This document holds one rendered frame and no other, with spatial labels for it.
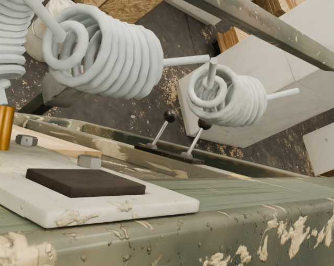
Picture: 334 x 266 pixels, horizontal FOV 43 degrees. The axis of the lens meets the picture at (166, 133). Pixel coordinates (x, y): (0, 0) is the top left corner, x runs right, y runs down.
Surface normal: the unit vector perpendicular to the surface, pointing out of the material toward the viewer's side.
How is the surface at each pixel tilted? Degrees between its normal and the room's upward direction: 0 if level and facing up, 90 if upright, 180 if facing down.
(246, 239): 33
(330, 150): 90
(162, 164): 90
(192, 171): 90
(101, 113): 0
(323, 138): 90
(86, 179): 57
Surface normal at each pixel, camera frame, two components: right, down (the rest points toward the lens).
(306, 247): 0.74, 0.17
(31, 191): 0.18, -0.98
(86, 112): 0.72, -0.39
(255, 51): -0.67, -0.16
